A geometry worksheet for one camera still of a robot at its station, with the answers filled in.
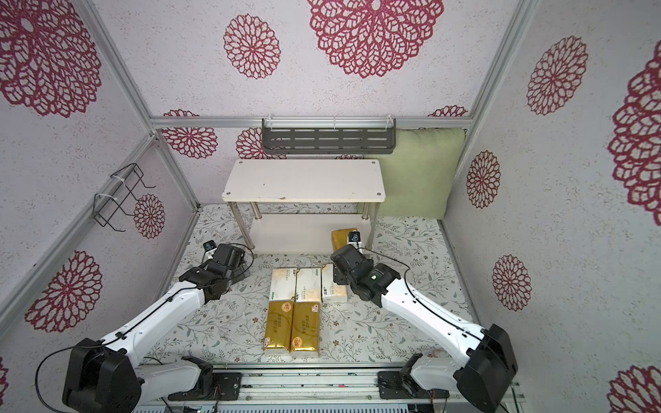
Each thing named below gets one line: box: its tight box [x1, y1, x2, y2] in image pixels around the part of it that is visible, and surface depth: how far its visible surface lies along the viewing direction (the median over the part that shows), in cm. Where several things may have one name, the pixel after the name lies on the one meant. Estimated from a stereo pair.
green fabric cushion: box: [362, 127, 467, 220], surface depth 98 cm
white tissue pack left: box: [269, 267, 297, 302], surface depth 92 cm
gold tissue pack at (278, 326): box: [264, 300, 294, 353], surface depth 80 cm
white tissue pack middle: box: [295, 266, 323, 303], surface depth 92 cm
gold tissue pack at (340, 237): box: [331, 228, 359, 253], surface depth 82 cm
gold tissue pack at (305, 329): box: [290, 301, 322, 358], surface depth 80 cm
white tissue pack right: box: [321, 263, 348, 303], surface depth 89 cm
